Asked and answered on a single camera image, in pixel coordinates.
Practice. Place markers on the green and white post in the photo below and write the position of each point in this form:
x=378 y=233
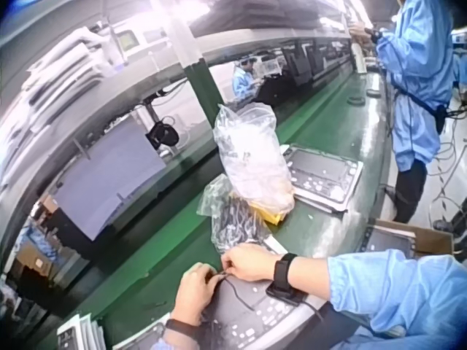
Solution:
x=198 y=69

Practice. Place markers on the cardboard box with device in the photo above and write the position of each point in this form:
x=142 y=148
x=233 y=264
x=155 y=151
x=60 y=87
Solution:
x=408 y=237

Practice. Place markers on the person's left fingers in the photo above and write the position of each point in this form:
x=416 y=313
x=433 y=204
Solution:
x=212 y=280

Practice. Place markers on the person's right fingers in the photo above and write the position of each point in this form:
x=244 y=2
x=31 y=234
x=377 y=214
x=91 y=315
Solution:
x=230 y=264

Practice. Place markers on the grey device panel on tray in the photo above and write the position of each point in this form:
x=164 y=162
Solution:
x=321 y=175

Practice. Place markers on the person's right hand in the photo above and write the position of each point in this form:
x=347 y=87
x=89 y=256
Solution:
x=253 y=263

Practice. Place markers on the row of black monitors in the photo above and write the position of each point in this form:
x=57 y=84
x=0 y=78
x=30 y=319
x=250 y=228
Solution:
x=310 y=60

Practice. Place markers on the yellow box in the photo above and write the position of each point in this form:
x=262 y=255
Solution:
x=273 y=216

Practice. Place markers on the large clear plastic bag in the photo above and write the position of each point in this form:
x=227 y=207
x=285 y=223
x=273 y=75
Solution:
x=251 y=156

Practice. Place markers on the overhead shelf with foam sheets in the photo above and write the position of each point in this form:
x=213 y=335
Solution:
x=73 y=73

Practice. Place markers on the black wrist band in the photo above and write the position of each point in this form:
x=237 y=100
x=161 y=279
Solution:
x=282 y=271
x=180 y=328

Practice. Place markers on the grey device control panel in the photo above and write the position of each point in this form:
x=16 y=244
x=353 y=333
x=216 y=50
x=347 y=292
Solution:
x=255 y=317

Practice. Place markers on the black hanging scanner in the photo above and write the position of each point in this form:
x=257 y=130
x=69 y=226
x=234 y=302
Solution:
x=162 y=134

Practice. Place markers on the black round disc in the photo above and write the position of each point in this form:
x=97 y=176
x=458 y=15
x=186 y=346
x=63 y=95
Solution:
x=374 y=93
x=356 y=101

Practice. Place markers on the person's left hand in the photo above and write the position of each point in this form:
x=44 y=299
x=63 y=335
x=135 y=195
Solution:
x=191 y=291

